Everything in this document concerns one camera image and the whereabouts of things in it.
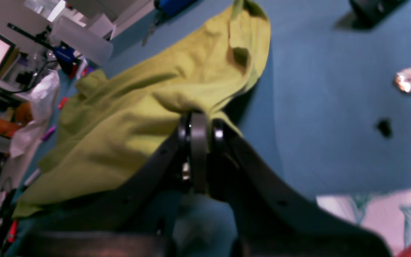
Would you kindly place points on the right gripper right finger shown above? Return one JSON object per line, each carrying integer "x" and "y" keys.
{"x": 272, "y": 219}

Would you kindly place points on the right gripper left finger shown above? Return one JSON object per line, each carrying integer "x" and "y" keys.
{"x": 125, "y": 222}

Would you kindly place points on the olive green t-shirt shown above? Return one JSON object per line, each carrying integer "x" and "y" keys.
{"x": 109, "y": 129}

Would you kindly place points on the white black marker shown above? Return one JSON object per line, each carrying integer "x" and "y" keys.
{"x": 32, "y": 177}

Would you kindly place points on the orange black screwdriver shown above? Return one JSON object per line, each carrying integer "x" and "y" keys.
{"x": 12, "y": 233}

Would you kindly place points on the pink glue tube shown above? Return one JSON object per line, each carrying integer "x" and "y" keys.
{"x": 48, "y": 134}

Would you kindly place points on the blue table cloth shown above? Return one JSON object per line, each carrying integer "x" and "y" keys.
{"x": 313, "y": 114}

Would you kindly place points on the small black screw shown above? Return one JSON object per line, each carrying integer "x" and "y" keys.
{"x": 385, "y": 128}

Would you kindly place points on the brown bread item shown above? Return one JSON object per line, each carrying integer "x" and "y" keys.
{"x": 23, "y": 114}

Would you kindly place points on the white plastic bag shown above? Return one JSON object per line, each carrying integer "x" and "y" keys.
{"x": 36, "y": 116}

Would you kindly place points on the blue bar clamp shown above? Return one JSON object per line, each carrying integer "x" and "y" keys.
{"x": 63, "y": 53}

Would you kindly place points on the silver carabiner clip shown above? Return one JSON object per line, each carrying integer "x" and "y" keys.
{"x": 152, "y": 28}

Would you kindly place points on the blue clamp block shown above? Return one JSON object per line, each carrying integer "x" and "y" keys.
{"x": 172, "y": 7}

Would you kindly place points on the black remote control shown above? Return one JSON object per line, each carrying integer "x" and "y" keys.
{"x": 365, "y": 15}

